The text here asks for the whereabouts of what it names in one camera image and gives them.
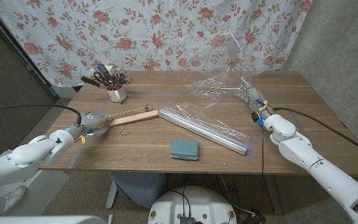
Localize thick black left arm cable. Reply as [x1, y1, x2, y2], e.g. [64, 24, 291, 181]
[0, 104, 83, 125]

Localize black handled screwdriver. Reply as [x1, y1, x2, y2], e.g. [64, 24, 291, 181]
[80, 75, 101, 88]

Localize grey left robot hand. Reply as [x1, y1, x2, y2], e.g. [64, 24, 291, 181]
[76, 111, 114, 138]

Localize grey blue stool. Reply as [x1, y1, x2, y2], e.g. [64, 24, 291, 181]
[107, 172, 167, 208]

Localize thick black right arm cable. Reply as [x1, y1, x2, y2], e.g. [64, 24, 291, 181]
[273, 107, 358, 159]

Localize light wooden strip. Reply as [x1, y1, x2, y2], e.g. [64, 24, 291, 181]
[109, 110, 160, 128]

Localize grey table leg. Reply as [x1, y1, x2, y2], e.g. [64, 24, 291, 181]
[264, 174, 283, 215]

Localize dark grey partition panel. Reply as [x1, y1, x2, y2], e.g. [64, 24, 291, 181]
[0, 4, 58, 162]

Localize white tool mug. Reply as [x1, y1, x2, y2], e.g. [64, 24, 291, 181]
[107, 85, 127, 103]

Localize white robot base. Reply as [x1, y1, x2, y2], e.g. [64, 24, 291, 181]
[147, 185, 238, 224]

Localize small white box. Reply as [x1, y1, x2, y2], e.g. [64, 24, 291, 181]
[89, 64, 115, 75]

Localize teal toy case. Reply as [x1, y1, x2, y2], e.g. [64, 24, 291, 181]
[170, 138, 200, 161]

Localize black power adapter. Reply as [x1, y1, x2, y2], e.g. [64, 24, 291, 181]
[244, 211, 267, 224]

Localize blue handled tool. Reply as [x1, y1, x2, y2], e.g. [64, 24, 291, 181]
[96, 63, 114, 78]

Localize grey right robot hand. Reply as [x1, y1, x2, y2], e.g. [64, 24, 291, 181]
[237, 77, 272, 115]

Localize white robot torso edge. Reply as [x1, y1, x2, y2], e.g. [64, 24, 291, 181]
[0, 215, 107, 224]

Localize cling film roll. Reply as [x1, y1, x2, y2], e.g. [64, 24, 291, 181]
[158, 108, 248, 156]

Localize white shoe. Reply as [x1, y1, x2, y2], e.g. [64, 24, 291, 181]
[0, 185, 27, 215]

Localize floral backdrop cloth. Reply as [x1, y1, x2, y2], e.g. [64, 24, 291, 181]
[0, 0, 313, 88]

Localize black handled scissors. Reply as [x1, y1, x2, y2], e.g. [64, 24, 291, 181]
[92, 70, 114, 90]

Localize white floor platform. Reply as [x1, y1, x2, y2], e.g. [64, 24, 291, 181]
[0, 169, 70, 217]

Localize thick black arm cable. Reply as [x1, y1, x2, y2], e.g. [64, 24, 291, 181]
[0, 104, 83, 125]
[273, 107, 358, 159]

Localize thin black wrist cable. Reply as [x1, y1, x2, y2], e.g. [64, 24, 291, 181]
[260, 124, 265, 175]

